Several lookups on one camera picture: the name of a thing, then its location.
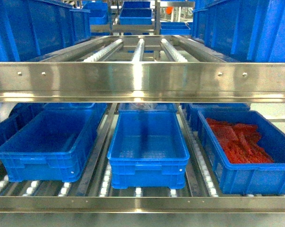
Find large blue bin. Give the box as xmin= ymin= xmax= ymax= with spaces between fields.
xmin=192 ymin=0 xmax=285 ymax=62
xmin=0 ymin=0 xmax=91 ymax=61

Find blue bin lower left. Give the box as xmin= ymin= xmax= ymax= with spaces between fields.
xmin=0 ymin=109 xmax=105 ymax=183

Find blue bin lower middle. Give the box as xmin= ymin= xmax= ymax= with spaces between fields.
xmin=107 ymin=112 xmax=190 ymax=189

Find large blue bin upper right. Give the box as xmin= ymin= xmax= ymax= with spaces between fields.
xmin=192 ymin=0 xmax=285 ymax=62

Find stainless steel flow rack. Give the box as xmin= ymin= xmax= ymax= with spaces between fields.
xmin=0 ymin=35 xmax=285 ymax=227

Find blue bin with red parts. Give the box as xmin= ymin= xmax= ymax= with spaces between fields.
xmin=198 ymin=111 xmax=285 ymax=194

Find red mesh parts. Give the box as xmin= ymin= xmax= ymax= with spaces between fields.
xmin=206 ymin=118 xmax=274 ymax=164

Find large blue bin upper left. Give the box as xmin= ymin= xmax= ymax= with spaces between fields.
xmin=0 ymin=0 xmax=91 ymax=61

